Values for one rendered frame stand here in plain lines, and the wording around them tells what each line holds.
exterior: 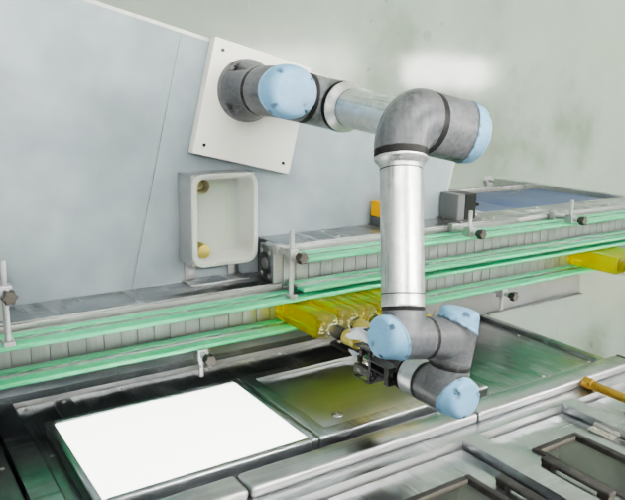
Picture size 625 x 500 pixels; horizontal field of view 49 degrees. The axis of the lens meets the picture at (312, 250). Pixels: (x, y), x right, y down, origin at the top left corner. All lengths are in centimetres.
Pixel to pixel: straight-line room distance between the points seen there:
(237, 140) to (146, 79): 26
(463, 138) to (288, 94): 44
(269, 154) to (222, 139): 14
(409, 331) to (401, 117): 37
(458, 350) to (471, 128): 40
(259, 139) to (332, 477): 87
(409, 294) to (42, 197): 85
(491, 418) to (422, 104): 71
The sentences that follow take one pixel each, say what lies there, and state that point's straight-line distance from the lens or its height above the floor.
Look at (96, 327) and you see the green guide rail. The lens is 152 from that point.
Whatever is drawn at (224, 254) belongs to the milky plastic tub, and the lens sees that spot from 175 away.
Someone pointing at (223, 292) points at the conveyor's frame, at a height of 87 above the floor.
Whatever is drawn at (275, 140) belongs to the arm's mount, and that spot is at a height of 78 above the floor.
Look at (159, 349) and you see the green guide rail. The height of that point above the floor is 94.
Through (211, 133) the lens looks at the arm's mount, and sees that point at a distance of 172.
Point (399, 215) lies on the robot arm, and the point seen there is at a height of 144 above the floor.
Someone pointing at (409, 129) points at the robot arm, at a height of 142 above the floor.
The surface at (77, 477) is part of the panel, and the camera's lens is 131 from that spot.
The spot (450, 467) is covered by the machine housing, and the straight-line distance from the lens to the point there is 142.
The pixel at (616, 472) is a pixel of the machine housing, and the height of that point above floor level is 165.
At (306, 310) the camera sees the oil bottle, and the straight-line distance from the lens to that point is 165.
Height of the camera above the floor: 232
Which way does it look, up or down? 54 degrees down
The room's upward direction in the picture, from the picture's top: 109 degrees clockwise
